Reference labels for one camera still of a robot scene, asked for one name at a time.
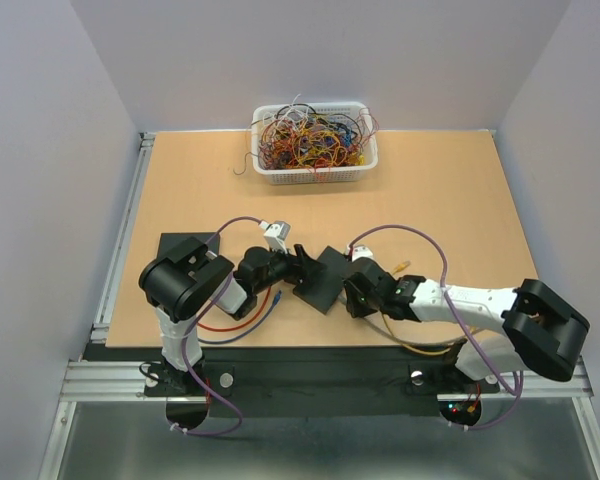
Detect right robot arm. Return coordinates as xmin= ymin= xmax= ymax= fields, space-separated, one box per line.
xmin=344 ymin=258 xmax=590 ymax=390

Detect blue ethernet cable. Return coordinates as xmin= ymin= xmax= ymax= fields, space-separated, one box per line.
xmin=195 ymin=289 xmax=285 ymax=346

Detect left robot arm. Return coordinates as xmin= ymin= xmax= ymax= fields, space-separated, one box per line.
xmin=139 ymin=237 xmax=338 ymax=394

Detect white plastic basket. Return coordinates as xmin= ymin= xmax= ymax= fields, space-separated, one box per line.
xmin=247 ymin=101 xmax=379 ymax=185

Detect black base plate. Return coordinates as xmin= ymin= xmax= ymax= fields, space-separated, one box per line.
xmin=145 ymin=346 xmax=498 ymax=428

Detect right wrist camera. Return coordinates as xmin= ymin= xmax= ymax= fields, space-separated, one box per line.
xmin=346 ymin=244 xmax=375 ymax=262

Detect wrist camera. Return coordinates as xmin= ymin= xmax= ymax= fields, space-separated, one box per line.
xmin=261 ymin=220 xmax=291 ymax=253
xmin=346 ymin=244 xmax=375 ymax=262

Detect tangled coloured wires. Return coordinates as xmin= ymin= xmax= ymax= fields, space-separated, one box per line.
xmin=232 ymin=92 xmax=380 ymax=184

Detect yellow ethernet cable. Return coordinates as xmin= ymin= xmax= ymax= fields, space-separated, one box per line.
xmin=382 ymin=259 xmax=486 ymax=357

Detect aluminium frame rail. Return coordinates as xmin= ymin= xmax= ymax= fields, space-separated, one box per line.
xmin=37 ymin=354 xmax=600 ymax=480

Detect black network switch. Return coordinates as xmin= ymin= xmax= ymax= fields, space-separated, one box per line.
xmin=292 ymin=246 xmax=349 ymax=315
xmin=157 ymin=232 xmax=220 ymax=263

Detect left side aluminium rail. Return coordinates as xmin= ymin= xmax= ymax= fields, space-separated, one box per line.
xmin=89 ymin=132 xmax=156 ymax=343

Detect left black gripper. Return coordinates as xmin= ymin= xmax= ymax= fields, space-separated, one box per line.
xmin=252 ymin=241 xmax=324 ymax=294

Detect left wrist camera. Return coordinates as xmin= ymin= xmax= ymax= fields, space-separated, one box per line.
xmin=261 ymin=220 xmax=291 ymax=253

